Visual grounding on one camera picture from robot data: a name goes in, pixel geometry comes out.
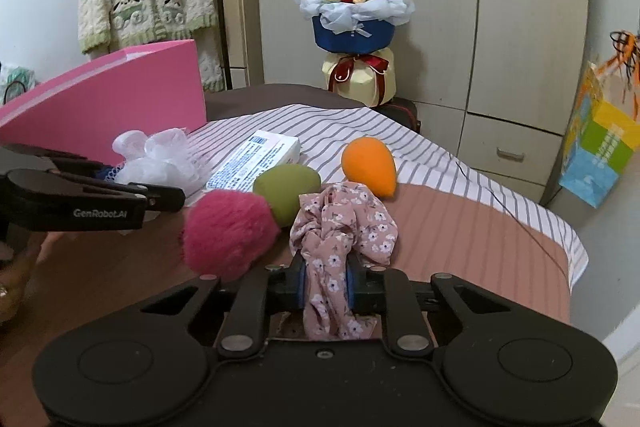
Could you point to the flower bouquet blue wrap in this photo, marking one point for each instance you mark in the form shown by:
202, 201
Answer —
357, 22

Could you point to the striped bed sheet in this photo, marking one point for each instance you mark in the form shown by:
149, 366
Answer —
425, 157

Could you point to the dark suitcase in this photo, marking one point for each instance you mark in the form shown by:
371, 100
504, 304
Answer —
402, 114

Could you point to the orange makeup sponge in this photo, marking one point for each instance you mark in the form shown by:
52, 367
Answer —
367, 167

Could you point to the orange ribbon on hook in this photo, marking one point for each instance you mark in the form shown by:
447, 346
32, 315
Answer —
627, 52

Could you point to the beige wardrobe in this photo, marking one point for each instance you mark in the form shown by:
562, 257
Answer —
450, 7

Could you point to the person's left hand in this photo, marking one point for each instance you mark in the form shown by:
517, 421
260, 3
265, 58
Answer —
20, 277

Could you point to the pink fluffy pompom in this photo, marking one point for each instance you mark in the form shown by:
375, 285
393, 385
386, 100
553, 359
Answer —
227, 234

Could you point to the pink floral scrunchie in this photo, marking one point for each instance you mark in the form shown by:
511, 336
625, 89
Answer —
345, 222

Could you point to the white printed plastic bag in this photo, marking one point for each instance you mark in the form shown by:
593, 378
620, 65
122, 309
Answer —
17, 79

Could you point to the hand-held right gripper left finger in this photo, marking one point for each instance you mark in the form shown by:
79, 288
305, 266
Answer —
301, 282

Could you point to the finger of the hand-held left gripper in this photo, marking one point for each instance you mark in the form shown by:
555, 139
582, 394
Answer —
105, 173
165, 199

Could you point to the white box blue label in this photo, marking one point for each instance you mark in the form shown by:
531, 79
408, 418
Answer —
255, 159

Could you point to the white mesh bath puff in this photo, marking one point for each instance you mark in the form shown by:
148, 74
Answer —
155, 162

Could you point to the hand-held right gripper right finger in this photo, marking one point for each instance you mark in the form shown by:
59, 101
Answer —
350, 282

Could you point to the pink cardboard box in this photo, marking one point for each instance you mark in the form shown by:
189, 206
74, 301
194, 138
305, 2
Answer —
110, 102

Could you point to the green makeup sponge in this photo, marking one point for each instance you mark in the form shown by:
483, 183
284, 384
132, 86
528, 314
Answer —
285, 192

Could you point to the colourful paper gift bag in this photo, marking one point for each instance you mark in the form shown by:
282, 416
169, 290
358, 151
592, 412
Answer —
600, 147

